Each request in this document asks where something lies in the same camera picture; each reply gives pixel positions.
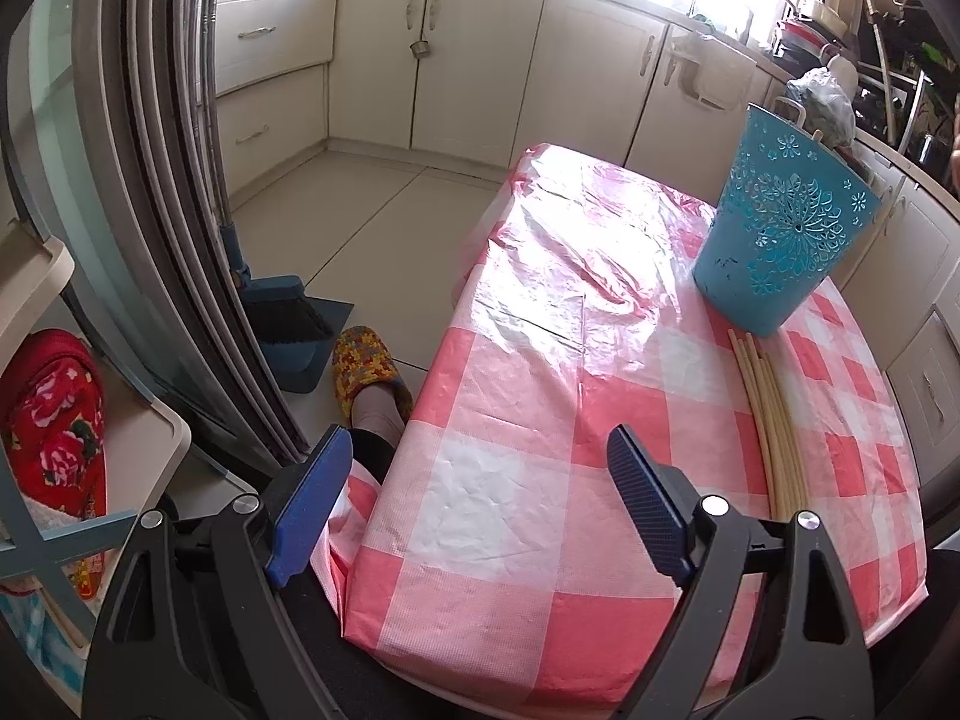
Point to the small metal hanging cup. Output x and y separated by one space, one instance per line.
420 49

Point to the dark blue dustpan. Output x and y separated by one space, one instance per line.
300 364

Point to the beige and blue shelf rack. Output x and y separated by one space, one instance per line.
161 435

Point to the blue perforated plastic basket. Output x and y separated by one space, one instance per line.
780 240

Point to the cream two-drawer cabinet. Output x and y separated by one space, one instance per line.
270 52

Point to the pink checkered plastic tablecloth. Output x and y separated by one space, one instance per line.
570 390

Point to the person's leg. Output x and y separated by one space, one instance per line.
375 420

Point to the cream cabinet with drawers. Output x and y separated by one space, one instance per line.
922 255

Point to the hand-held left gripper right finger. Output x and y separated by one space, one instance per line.
649 502

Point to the cream door cabinet run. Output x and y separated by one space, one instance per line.
480 60

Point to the bunch of wooden chopsticks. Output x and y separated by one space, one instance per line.
769 420

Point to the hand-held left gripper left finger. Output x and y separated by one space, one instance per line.
304 510

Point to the plastic bag of greens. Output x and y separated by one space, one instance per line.
825 101

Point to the white door-hung bin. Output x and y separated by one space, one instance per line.
705 71

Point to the colourful crochet slipper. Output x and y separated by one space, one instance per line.
364 360

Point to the sliding glass door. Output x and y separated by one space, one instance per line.
135 165

